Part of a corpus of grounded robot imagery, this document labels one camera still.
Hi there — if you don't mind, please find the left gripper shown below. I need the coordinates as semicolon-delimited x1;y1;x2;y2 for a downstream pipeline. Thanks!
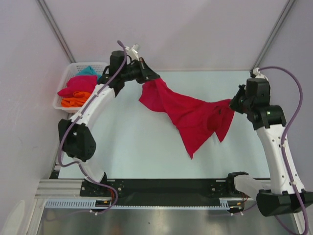
121;57;159;84

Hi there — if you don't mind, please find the crimson red t shirt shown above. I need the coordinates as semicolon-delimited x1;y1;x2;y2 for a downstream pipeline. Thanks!
139;79;234;159

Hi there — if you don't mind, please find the white plastic laundry basket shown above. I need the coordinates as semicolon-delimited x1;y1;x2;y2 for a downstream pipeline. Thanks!
53;62;107;113

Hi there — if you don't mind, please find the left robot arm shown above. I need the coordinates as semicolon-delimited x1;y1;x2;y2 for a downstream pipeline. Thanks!
58;46;160;196

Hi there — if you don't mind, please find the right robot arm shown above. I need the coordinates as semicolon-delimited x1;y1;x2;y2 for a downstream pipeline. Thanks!
225;78;309;216

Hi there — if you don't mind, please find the teal t shirt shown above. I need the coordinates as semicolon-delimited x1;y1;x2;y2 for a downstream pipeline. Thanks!
75;66;101;80

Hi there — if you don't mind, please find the magenta t shirt in basket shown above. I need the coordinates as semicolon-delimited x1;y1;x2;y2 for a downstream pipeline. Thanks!
57;75;97;98

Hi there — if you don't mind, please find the orange t shirt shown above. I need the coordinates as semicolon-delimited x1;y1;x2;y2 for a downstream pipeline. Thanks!
61;92;91;108

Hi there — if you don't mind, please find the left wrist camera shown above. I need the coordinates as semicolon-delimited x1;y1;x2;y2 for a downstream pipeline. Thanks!
125;44;140;61

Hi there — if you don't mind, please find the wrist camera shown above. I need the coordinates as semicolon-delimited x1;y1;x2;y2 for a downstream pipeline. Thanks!
249;67;268;80
125;44;140;61

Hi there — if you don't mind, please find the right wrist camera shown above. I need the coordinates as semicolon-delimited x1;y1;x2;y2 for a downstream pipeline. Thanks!
249;67;268;80

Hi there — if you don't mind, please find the white slotted cable duct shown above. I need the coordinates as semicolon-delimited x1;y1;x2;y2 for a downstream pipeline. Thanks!
45;199;242;210

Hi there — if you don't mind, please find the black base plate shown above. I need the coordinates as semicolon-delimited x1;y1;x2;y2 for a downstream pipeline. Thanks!
79;178;255;207

